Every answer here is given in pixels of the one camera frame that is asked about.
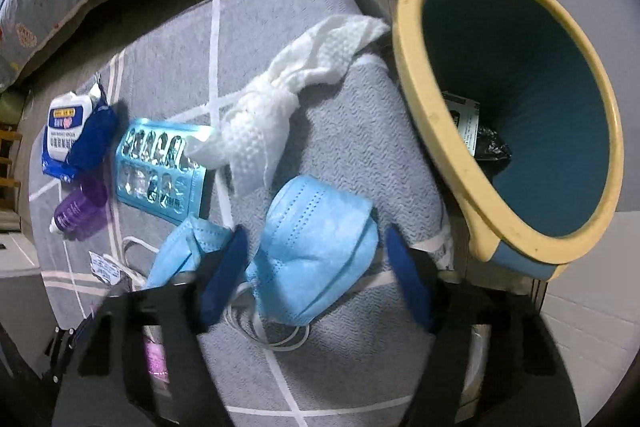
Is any white and green medicine box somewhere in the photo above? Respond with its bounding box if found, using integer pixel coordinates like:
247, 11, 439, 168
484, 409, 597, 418
442, 92, 481, 155

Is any blue face mask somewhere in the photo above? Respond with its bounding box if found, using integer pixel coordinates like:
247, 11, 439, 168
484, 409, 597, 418
225, 175, 376, 353
122, 214, 236, 292

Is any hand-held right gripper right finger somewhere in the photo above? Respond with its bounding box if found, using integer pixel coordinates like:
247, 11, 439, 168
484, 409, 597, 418
382, 227, 583, 427

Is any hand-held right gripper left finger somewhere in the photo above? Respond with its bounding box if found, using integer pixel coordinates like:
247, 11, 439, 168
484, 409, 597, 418
50, 227, 249, 427

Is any wooden stool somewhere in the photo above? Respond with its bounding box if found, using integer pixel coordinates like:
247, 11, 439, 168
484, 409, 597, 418
0, 122, 23, 212

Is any small white sachet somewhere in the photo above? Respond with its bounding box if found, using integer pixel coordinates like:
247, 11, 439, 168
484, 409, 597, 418
89, 251, 123, 285

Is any blue blister pack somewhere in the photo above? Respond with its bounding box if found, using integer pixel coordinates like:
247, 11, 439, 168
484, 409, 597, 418
115, 118, 213, 220

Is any white wipe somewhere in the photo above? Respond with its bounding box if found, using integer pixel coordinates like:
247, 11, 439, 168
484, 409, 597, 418
187, 14, 391, 202

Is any blue wet wipes packet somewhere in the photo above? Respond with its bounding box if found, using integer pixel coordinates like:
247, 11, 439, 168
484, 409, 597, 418
41, 89, 119, 182

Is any black plastic bag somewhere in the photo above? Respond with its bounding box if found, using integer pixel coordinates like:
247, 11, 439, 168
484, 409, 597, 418
472, 124, 513, 162

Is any blue bin with yellow rim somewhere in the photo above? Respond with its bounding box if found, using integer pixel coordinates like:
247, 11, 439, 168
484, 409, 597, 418
391, 0, 625, 280

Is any green waste bin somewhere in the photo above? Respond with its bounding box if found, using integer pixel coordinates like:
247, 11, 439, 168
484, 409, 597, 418
0, 89, 26, 125

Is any grey plaid cushion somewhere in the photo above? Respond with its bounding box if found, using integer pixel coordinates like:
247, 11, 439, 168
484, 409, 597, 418
27, 0, 481, 427

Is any purple bottle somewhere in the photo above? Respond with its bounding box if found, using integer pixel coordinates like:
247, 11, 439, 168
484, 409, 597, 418
50, 174, 109, 241

